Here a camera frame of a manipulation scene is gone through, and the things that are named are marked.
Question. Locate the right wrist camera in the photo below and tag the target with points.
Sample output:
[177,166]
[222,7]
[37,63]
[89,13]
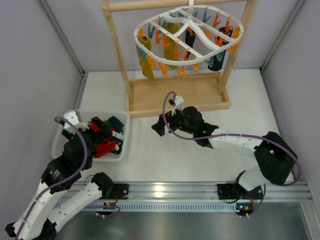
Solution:
[177,103]

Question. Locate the dark green rolled sock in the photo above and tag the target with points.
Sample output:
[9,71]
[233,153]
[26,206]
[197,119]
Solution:
[115,124]

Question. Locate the mustard yellow sock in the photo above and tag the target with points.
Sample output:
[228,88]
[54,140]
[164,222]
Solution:
[143,61]
[169,52]

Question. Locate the white round clip hanger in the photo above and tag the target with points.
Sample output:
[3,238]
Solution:
[218,32]

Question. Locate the dark navy patterned sock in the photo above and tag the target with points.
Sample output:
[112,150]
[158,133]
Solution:
[190,37]

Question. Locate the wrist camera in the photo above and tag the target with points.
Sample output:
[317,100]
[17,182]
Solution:
[177,103]
[74,119]

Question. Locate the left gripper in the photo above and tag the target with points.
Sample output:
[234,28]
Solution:
[88,130]

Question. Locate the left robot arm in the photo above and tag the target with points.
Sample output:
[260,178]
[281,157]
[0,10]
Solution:
[41,220]

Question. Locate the wooden hanger rack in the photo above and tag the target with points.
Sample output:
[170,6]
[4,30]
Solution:
[203,87]

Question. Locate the white plastic laundry basket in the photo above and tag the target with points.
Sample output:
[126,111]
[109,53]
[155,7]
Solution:
[122,138]

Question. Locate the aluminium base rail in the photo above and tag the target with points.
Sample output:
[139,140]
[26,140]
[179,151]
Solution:
[194,197]

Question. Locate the red santa sock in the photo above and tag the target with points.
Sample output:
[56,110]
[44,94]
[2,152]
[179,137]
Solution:
[105,148]

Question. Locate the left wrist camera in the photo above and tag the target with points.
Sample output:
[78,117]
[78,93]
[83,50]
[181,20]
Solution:
[74,119]

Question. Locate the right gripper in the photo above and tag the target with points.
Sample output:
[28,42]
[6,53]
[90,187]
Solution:
[167,121]

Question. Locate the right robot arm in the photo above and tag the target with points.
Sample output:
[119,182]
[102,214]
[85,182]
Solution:
[274,158]

